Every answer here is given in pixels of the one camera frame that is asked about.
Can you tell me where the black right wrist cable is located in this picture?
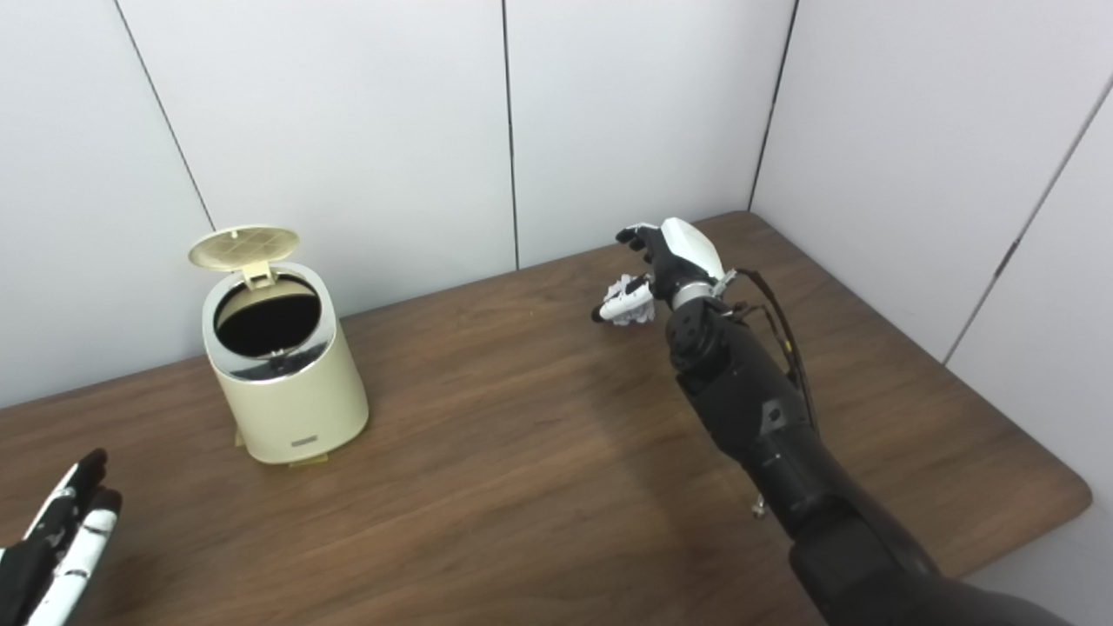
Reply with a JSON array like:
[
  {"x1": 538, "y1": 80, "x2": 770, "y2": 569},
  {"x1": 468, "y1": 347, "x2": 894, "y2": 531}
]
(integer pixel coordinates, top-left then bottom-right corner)
[{"x1": 720, "y1": 268, "x2": 820, "y2": 436}]

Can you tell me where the white and black left hand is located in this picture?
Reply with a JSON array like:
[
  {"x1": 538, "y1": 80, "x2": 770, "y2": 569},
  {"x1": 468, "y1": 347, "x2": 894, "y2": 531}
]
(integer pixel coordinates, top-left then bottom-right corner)
[{"x1": 0, "y1": 449, "x2": 123, "y2": 626}]

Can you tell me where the cream-colored lidded bin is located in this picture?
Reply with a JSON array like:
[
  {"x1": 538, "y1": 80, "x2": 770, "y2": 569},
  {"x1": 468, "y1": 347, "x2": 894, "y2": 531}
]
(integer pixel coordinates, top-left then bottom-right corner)
[{"x1": 188, "y1": 225, "x2": 370, "y2": 465}]

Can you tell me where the white paper ball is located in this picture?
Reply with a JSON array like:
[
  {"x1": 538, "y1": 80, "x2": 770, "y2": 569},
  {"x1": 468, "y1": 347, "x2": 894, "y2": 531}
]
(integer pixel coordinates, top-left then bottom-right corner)
[{"x1": 606, "y1": 274, "x2": 659, "y2": 327}]

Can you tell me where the white and black right hand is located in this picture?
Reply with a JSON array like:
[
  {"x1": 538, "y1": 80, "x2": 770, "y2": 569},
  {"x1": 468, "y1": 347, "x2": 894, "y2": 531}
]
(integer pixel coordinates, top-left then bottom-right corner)
[{"x1": 591, "y1": 217, "x2": 727, "y2": 325}]

